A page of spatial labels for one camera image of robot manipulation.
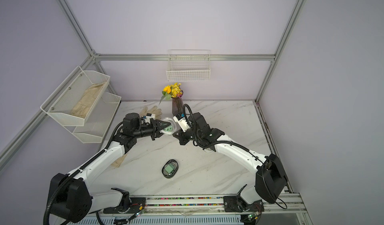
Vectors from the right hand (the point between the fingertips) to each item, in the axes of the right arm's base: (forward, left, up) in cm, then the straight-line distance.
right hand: (175, 136), depth 77 cm
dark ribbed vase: (+30, +2, -8) cm, 31 cm away
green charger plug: (+2, +3, +4) cm, 6 cm away
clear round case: (+6, +2, +4) cm, 8 cm away
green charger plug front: (-10, +5, -18) cm, 21 cm away
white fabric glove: (+34, +19, -19) cm, 43 cm away
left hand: (+3, +3, +4) cm, 6 cm away
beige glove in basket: (+12, +49, +11) cm, 51 cm away
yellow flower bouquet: (+31, +3, +5) cm, 31 cm away
